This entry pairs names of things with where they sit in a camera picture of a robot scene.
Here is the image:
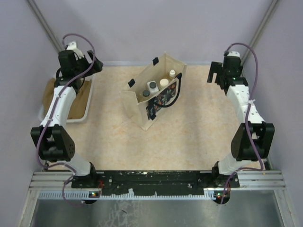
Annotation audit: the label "amber liquid clear bottle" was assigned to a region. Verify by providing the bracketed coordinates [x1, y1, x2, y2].
[169, 70, 176, 80]

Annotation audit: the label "olive green bottle cream cap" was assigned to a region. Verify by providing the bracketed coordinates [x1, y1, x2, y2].
[159, 79, 169, 90]

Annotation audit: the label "clear square bottle black cap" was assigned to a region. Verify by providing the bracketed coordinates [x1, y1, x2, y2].
[142, 90, 151, 101]

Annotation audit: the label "white square bottle black cap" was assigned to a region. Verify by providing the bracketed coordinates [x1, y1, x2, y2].
[147, 81, 159, 95]

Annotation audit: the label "cream canvas tote bag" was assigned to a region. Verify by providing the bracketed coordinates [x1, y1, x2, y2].
[120, 53, 187, 131]

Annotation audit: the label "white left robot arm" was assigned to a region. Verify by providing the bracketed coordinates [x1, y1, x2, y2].
[30, 49, 103, 188]

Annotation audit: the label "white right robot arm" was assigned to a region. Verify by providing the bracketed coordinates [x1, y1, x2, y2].
[207, 51, 275, 187]

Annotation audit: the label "white plastic basket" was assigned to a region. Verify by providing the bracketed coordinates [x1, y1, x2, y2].
[38, 73, 95, 123]

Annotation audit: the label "brown cloth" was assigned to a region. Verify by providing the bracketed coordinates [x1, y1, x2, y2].
[42, 79, 93, 120]

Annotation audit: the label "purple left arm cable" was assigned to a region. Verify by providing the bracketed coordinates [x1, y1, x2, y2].
[36, 34, 96, 206]

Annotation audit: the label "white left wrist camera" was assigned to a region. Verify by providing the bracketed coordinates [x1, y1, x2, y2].
[65, 41, 85, 59]

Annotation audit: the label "aluminium frame rail left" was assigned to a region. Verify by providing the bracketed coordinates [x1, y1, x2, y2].
[26, 0, 63, 52]

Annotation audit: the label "aluminium frame rail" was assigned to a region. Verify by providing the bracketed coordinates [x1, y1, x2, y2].
[26, 0, 63, 52]
[240, 0, 280, 66]

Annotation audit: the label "aluminium frame rail right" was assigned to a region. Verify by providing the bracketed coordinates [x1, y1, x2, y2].
[240, 0, 280, 66]

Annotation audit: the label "white slotted cable duct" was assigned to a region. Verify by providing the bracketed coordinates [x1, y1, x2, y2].
[38, 189, 223, 201]

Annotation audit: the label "aluminium front frame rails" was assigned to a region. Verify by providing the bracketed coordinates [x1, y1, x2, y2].
[29, 170, 285, 190]

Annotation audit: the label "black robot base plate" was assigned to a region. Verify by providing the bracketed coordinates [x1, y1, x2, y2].
[71, 168, 240, 196]

